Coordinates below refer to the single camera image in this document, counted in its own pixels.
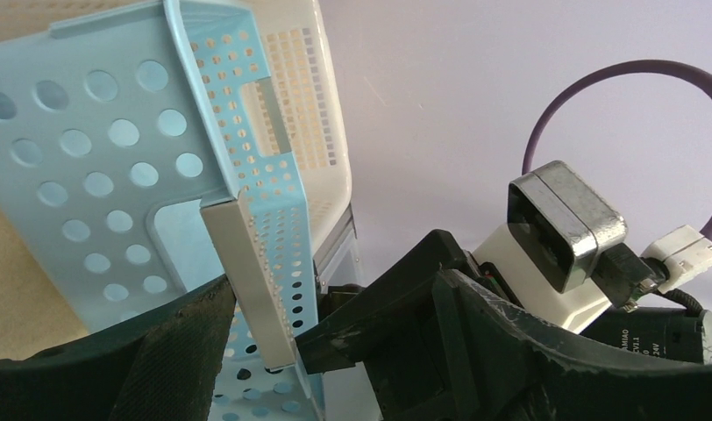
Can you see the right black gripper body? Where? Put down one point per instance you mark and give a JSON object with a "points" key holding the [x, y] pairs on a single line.
{"points": [[442, 365]]}

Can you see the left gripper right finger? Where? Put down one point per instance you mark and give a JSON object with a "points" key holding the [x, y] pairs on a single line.
{"points": [[571, 377]]}

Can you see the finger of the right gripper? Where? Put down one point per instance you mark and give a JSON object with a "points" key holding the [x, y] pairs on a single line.
{"points": [[353, 331]]}

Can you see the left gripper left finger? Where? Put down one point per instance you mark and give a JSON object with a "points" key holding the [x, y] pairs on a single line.
{"points": [[159, 365]]}

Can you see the blue perforated plastic basket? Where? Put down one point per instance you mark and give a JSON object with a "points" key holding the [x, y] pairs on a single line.
{"points": [[261, 376]]}

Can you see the white perforated plastic basket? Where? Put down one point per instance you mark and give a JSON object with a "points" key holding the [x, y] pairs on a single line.
{"points": [[116, 116]]}

